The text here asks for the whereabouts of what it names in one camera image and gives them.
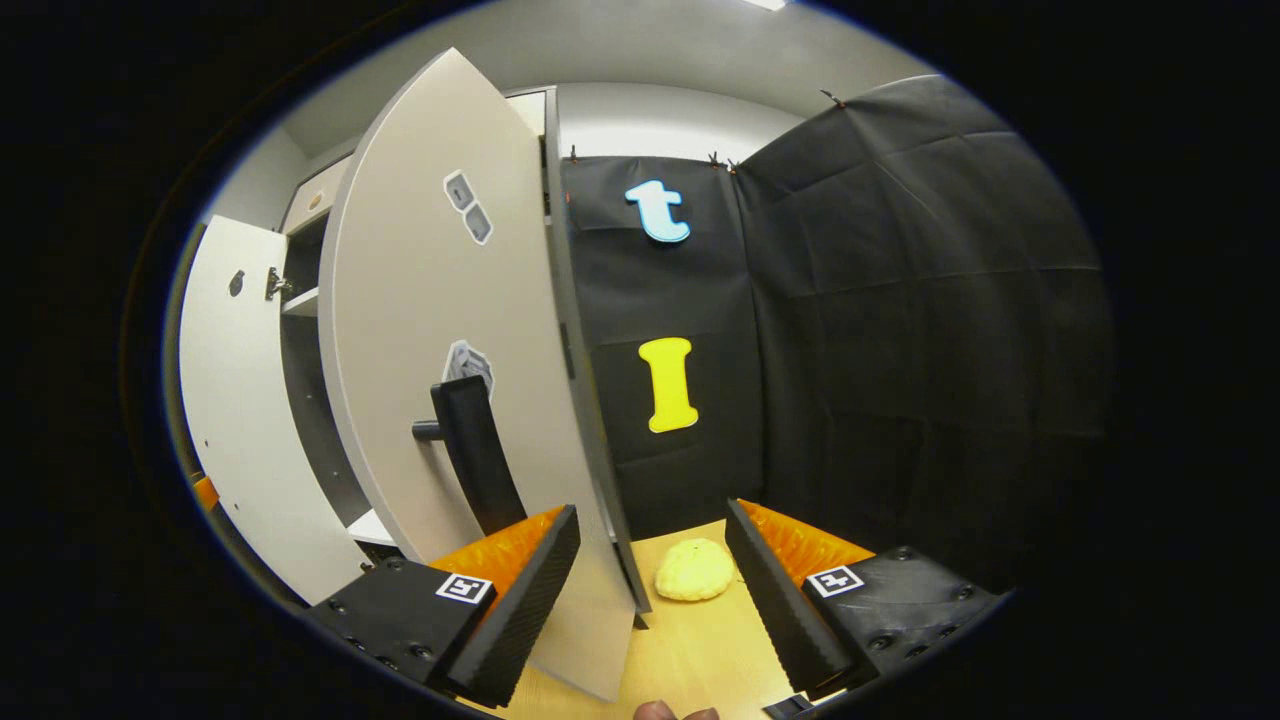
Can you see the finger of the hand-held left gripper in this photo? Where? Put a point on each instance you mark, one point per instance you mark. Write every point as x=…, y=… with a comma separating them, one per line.
x=206, y=492

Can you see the white shoe cabinet door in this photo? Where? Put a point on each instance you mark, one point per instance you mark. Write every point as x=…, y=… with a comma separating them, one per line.
x=240, y=420
x=420, y=300

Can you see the white cabinet drawer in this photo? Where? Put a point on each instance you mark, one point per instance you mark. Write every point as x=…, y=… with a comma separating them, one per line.
x=318, y=195

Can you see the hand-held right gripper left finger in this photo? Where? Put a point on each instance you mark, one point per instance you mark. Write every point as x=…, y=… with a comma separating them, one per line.
x=525, y=610

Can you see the yellow round plush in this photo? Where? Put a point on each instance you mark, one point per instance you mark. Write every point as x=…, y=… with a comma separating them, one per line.
x=695, y=570

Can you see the long ceiling light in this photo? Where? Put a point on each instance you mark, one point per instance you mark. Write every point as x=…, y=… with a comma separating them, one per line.
x=768, y=4

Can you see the black backdrop cloth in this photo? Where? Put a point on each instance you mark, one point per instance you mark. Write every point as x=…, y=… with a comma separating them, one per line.
x=900, y=350

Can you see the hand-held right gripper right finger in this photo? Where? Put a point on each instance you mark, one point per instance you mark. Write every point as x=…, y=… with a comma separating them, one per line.
x=770, y=600

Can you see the white shoe cabinet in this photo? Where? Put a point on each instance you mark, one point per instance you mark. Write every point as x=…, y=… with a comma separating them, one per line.
x=575, y=300

